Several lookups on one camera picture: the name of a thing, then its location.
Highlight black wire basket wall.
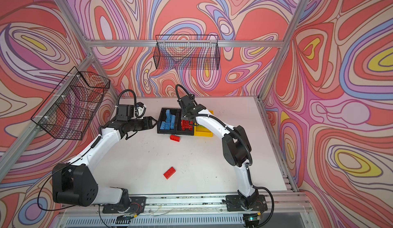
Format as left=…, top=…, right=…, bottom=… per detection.
left=30, top=67, right=111, bottom=141
left=153, top=34, right=221, bottom=70

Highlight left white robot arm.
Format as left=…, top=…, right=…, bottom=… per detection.
left=52, top=102, right=157, bottom=212

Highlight black plastic bin middle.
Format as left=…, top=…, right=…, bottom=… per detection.
left=175, top=109, right=195, bottom=136

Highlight yellow plastic bin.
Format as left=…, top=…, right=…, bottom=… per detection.
left=194, top=123, right=214, bottom=138

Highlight black wire basket back wall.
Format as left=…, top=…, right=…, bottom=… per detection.
left=153, top=34, right=221, bottom=70

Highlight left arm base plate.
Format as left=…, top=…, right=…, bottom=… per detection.
left=102, top=196, right=147, bottom=214

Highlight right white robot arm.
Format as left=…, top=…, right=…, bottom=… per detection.
left=177, top=96, right=258, bottom=209

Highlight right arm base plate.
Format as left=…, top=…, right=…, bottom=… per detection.
left=222, top=195, right=268, bottom=213

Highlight red lego brick front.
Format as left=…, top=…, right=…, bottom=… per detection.
left=163, top=167, right=176, bottom=179

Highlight black wire basket left wall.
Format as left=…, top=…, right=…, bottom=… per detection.
left=30, top=67, right=111, bottom=141

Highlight aluminium front rail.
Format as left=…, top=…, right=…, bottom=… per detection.
left=54, top=192, right=319, bottom=228

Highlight black plastic bin left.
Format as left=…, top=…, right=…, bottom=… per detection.
left=157, top=108, right=179, bottom=134

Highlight blue lego brick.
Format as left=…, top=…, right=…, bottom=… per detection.
left=170, top=115, right=176, bottom=130
left=160, top=121, right=170, bottom=130
left=165, top=109, right=172, bottom=123

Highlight red lego brick small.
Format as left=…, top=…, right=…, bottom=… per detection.
left=170, top=135, right=181, bottom=142

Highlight black plastic bin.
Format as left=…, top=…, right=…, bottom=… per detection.
left=175, top=109, right=195, bottom=136
left=157, top=108, right=179, bottom=134

